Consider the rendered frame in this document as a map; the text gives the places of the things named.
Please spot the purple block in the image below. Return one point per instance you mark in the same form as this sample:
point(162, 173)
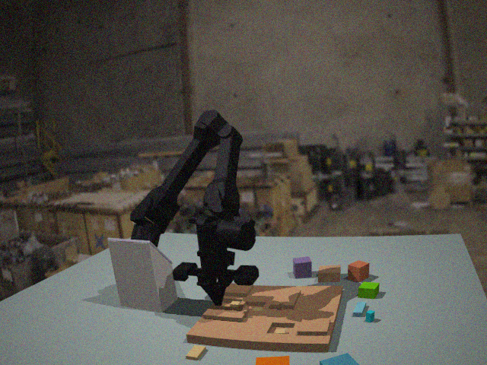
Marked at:
point(302, 267)

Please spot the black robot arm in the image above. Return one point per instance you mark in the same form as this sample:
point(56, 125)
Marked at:
point(221, 196)

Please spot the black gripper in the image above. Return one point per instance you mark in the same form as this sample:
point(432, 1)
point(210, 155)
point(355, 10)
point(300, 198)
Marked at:
point(214, 267)

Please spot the tan wooden puzzle board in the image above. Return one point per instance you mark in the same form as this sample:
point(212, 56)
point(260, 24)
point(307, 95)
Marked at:
point(307, 313)

